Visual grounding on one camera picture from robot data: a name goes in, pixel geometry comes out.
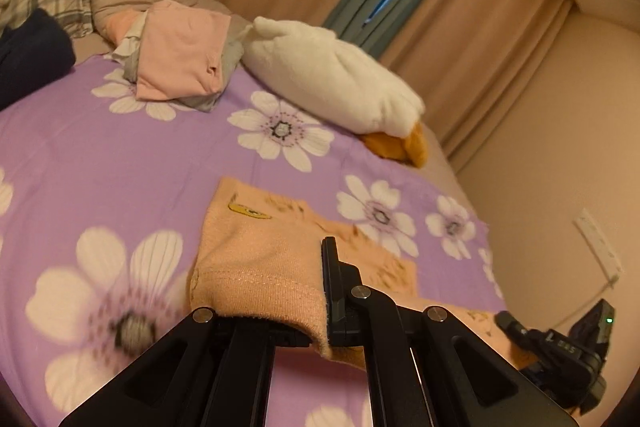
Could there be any white wall socket strip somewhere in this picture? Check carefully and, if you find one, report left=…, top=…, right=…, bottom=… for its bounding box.
left=573, top=208, right=625, bottom=284

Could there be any white plush duck toy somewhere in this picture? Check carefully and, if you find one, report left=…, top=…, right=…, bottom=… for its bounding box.
left=242, top=16, right=431, bottom=169

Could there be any orange printed baby shirt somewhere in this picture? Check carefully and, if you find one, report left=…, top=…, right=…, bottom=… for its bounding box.
left=187, top=177, right=540, bottom=370

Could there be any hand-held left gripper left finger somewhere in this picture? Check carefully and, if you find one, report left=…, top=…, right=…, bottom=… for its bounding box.
left=59, top=307, right=312, bottom=427

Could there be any white crumpled garment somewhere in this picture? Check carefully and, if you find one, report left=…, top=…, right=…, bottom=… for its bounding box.
left=110, top=14, right=149, bottom=60

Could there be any pile of folded clothes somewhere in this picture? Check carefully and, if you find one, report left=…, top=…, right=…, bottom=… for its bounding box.
left=122, top=14, right=254, bottom=113

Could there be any peach folded garment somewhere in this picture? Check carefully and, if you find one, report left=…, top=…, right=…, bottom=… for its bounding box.
left=105, top=9, right=151, bottom=44

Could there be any dark navy cloth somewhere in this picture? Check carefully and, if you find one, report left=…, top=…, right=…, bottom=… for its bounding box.
left=0, top=9, right=77, bottom=110

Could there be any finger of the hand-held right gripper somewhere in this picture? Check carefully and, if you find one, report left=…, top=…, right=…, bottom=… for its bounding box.
left=494, top=310, right=542, bottom=359

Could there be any purple floral bed sheet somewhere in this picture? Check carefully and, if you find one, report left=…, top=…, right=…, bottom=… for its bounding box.
left=0, top=51, right=507, bottom=427

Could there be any white cable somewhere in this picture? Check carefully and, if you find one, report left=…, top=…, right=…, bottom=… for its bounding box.
left=554, top=276, right=622, bottom=334

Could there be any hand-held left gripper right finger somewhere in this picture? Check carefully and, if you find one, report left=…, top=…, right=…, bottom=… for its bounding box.
left=321, top=236, right=577, bottom=427

